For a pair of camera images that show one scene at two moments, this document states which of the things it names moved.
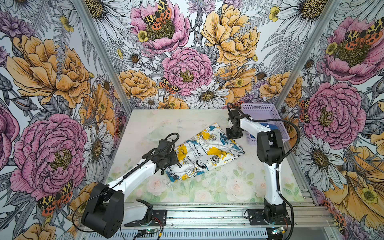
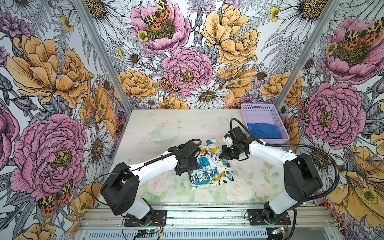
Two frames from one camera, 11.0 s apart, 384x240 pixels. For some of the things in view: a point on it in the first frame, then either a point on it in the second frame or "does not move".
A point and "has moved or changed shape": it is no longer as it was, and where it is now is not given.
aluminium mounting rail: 235,214 does not move
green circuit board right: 277,230 does not move
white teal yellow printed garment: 211,146 has moved or changed shape
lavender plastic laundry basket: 266,111 does not move
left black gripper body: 171,160 to 191,165
